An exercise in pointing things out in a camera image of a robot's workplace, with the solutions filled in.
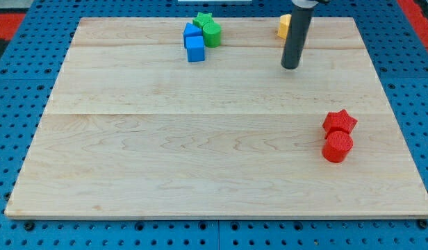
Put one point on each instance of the blue triangular block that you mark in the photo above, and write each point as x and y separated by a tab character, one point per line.
190	30

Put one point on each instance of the blue cube block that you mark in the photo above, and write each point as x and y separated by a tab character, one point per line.
195	49

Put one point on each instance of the green star block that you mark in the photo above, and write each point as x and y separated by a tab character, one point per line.
202	19

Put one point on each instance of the green cylinder block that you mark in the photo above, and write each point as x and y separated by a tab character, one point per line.
212	34

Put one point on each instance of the red star block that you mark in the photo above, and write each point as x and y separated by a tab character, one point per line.
339	121

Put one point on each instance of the yellow block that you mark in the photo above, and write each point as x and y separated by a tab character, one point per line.
284	25

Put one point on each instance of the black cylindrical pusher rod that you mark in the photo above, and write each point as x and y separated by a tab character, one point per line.
296	37

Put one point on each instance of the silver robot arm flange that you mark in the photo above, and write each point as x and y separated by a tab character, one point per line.
309	3

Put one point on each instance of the red cylinder block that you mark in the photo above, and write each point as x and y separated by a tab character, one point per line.
337	146

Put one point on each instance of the light wooden board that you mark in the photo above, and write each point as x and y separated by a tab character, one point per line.
133	131

